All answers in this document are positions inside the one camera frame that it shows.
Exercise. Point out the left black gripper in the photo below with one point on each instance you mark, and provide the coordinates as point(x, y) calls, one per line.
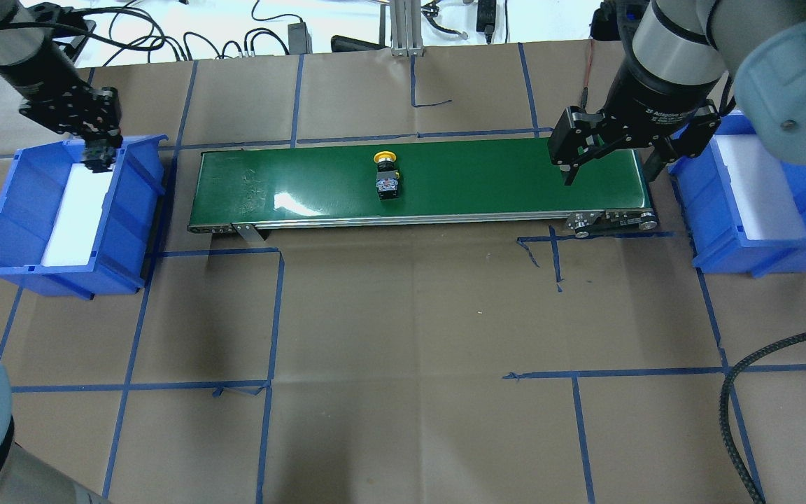
point(33, 72)

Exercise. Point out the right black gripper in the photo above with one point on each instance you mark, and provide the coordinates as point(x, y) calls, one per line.
point(651, 98)

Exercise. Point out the yellow push button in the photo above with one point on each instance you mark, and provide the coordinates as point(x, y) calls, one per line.
point(388, 178)

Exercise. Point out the red push button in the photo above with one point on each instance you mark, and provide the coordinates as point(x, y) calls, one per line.
point(98, 156)

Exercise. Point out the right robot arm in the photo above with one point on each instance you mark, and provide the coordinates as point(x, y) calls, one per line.
point(686, 65)

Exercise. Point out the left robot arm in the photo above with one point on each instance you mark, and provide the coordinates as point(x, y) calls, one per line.
point(27, 48)

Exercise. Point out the left blue bin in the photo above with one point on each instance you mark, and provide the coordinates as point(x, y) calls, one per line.
point(30, 199)

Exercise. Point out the blue bin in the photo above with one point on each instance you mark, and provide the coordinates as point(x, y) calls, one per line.
point(713, 219)
point(30, 199)

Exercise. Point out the white foam pad left bin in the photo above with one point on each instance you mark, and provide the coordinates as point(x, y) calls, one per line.
point(78, 217)

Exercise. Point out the white foam pad bin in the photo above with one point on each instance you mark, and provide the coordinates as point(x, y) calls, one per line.
point(762, 195)
point(78, 217)

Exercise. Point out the green conveyor belt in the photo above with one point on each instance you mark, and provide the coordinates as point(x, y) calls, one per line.
point(255, 191)

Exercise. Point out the right blue bin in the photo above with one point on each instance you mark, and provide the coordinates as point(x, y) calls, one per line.
point(713, 219)

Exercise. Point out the white foam pad right bin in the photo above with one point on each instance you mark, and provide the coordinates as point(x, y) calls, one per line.
point(762, 195)

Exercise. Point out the black power adapter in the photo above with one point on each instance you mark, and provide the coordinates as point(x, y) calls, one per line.
point(299, 39)

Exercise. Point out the aluminium frame post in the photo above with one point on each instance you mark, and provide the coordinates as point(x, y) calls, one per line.
point(405, 28)

